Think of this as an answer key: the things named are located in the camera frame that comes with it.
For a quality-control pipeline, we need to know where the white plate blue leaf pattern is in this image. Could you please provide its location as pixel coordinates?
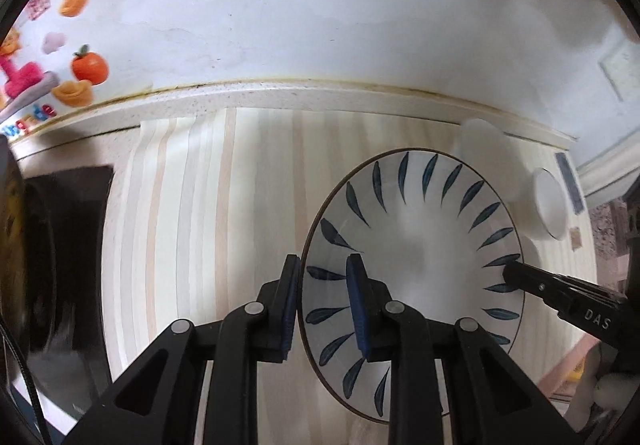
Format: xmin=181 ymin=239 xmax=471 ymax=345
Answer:
xmin=298 ymin=150 xmax=524 ymax=423

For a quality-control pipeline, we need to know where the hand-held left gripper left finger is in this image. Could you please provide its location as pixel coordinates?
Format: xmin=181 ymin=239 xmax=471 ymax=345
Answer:
xmin=62 ymin=254 xmax=303 ymax=445

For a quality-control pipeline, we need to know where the pink digit sticker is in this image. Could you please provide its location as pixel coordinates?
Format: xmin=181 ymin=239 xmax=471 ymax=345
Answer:
xmin=0 ymin=55 xmax=43 ymax=97

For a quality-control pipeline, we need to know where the dark wok with handle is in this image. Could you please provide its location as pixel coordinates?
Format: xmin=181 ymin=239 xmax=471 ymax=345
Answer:
xmin=0 ymin=135 xmax=56 ymax=356

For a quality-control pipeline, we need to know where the striped cloth with cat print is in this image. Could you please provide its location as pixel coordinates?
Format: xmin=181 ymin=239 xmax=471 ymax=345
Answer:
xmin=102 ymin=108 xmax=601 ymax=445

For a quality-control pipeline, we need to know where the gold ingot sticker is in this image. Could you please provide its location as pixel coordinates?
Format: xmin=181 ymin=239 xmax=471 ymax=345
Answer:
xmin=54 ymin=80 xmax=95 ymax=107

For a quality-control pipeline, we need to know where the pink cloud sticker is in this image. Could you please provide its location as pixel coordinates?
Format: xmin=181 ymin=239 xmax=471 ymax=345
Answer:
xmin=42 ymin=32 xmax=67 ymax=55

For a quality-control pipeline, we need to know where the orange fruit sticker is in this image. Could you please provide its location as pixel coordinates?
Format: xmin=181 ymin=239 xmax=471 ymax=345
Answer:
xmin=70 ymin=45 xmax=110 ymax=86

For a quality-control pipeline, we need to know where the black glass stove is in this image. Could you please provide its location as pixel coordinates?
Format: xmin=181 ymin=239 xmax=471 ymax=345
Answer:
xmin=20 ymin=164 xmax=115 ymax=421

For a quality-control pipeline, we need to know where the black cable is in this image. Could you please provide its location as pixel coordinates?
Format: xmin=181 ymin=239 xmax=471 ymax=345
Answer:
xmin=0 ymin=315 xmax=51 ymax=445

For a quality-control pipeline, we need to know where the blue smartphone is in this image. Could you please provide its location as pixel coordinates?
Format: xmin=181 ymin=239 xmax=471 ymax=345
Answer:
xmin=555 ymin=151 xmax=585 ymax=215

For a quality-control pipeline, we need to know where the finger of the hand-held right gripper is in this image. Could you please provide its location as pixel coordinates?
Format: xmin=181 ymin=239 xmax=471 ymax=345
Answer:
xmin=501 ymin=261 xmax=627 ymax=315

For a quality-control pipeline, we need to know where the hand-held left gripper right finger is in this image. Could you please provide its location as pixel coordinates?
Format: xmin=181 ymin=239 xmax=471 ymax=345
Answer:
xmin=346 ymin=252 xmax=583 ymax=445

